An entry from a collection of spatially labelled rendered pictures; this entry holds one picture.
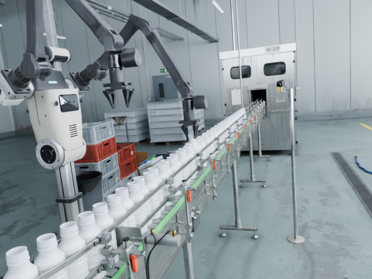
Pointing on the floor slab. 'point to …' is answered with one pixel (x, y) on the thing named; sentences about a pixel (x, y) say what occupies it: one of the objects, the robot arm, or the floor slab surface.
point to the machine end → (263, 91)
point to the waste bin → (90, 188)
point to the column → (50, 29)
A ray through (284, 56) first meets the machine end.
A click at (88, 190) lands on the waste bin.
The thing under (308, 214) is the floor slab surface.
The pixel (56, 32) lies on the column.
